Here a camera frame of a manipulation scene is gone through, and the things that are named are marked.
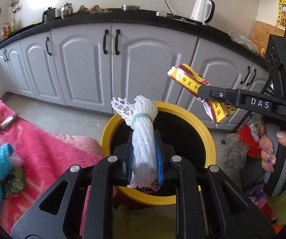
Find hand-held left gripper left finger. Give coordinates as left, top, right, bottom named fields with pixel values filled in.
left=11, top=131, right=136, bottom=239

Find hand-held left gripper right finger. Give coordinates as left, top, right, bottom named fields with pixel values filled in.
left=154, top=130, right=276, bottom=239

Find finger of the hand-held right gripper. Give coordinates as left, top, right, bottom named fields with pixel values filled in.
left=197, top=85, right=247, bottom=110

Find white foam fruit net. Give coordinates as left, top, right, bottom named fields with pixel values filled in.
left=111, top=95, right=158, bottom=189

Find red and yellow snack packet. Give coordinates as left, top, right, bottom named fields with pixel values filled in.
left=167, top=64, right=238, bottom=126

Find yellow-rimmed black waste bin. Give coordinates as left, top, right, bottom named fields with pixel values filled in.
left=100, top=101, right=217, bottom=206

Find dark floral cloth pouch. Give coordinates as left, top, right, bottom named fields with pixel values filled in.
left=3, top=166, right=25, bottom=199

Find silver foil wrapper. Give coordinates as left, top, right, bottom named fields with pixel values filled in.
left=0, top=114, right=19, bottom=131

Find particle board panel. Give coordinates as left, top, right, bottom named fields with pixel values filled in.
left=251, top=21, right=283, bottom=46

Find clear plastic bag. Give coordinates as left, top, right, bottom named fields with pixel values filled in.
left=229, top=29, right=266, bottom=56

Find red shopping bag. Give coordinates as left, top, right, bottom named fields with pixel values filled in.
left=237, top=125, right=262, bottom=159

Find clear bag of brown scraps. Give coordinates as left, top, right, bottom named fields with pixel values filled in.
left=220, top=133, right=249, bottom=170

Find pink printed blanket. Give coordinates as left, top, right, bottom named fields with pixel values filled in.
left=0, top=91, right=119, bottom=230

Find white electric kettle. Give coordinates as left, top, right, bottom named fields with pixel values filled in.
left=191, top=0, right=216, bottom=27

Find white lower cabinets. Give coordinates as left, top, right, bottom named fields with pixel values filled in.
left=0, top=9, right=278, bottom=133

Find steel bowl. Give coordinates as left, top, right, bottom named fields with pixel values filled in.
left=121, top=4, right=141, bottom=12

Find pile of ginger roots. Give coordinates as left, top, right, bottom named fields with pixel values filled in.
left=76, top=4, right=113, bottom=14

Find steel lidded canister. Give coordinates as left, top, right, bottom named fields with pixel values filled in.
left=60, top=2, right=74, bottom=18

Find dark teapot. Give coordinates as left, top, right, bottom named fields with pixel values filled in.
left=42, top=7, right=57, bottom=23

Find group of condiment bottles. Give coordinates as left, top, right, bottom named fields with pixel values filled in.
left=0, top=21, right=18, bottom=39

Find small hanging utensil rack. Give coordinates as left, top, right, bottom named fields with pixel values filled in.
left=9, top=0, right=21, bottom=13

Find white charger cable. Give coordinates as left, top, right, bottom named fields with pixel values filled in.
left=166, top=9, right=184, bottom=21

